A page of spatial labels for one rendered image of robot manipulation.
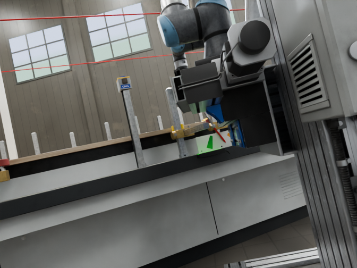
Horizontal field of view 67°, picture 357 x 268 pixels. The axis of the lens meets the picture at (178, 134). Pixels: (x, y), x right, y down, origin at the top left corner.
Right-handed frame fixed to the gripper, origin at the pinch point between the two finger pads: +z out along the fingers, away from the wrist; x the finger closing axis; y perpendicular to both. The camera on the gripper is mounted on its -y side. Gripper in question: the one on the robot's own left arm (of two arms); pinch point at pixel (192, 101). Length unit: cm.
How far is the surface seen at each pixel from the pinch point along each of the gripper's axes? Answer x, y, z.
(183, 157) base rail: -9.1, 8.1, 30.8
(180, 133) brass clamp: -8.3, 6.8, 16.9
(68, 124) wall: -584, -120, -92
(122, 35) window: -449, -252, -278
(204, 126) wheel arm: 19.4, 14.0, 17.0
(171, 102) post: -9.4, 7.4, -2.6
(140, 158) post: -18.2, 31.5, 25.7
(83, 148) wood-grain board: -43, 53, 13
